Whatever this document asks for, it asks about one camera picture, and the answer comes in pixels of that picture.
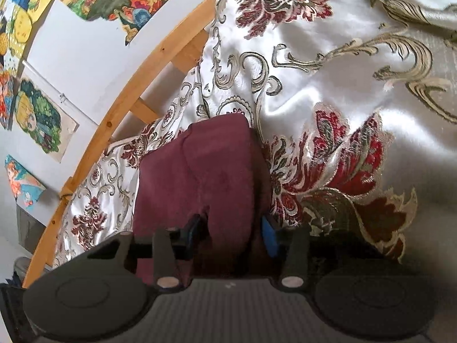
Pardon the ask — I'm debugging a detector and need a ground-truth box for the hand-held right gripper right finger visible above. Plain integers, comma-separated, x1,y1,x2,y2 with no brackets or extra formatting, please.
261,215,391,291

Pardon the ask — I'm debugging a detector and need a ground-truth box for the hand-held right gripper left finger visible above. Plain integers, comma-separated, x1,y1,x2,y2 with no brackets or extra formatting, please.
86,215,201,292

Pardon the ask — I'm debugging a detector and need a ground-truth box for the maroon cloth garment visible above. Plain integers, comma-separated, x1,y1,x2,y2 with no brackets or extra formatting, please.
132,112,275,279

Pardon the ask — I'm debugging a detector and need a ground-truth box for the floral satin bedspread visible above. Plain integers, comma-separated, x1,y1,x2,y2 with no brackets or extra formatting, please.
53,0,457,276

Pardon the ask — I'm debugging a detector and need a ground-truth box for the grey storage box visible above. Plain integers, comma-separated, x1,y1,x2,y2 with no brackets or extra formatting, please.
16,203,48,251

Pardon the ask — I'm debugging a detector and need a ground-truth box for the wooden bed frame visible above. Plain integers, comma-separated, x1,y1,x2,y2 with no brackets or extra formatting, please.
22,0,224,289

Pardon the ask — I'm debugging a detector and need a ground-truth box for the orange blue wall poster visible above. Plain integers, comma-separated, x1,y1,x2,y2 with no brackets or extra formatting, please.
4,154,47,210

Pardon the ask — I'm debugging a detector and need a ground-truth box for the white wall cable duct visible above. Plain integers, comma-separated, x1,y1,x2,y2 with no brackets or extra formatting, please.
21,59,99,127

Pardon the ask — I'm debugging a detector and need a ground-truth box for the green yellow wall poster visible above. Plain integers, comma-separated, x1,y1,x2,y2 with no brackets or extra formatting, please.
10,76,80,164

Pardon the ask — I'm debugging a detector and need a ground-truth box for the red orange wall poster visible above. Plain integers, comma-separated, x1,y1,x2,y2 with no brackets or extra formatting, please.
0,67,19,131

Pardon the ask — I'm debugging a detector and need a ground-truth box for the yellow patchwork wall poster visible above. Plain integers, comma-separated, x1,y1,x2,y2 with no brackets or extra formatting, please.
0,0,35,69

